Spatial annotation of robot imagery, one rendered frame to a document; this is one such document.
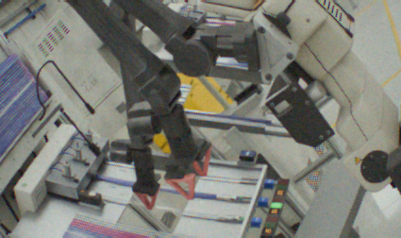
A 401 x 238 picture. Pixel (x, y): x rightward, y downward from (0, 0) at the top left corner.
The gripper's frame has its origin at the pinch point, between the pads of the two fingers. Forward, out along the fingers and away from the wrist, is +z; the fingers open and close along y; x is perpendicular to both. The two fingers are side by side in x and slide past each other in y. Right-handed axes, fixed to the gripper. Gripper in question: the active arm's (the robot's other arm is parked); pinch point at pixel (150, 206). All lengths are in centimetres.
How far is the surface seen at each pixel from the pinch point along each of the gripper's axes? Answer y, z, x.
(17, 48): -34, -41, -66
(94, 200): 6.7, -3.5, -16.3
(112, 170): -18.2, -0.6, -18.7
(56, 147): -13.1, -9.9, -38.8
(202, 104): -304, 107, -61
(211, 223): 2.9, 2.5, 19.5
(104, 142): -25.6, -7.1, -23.6
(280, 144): -120, 41, 24
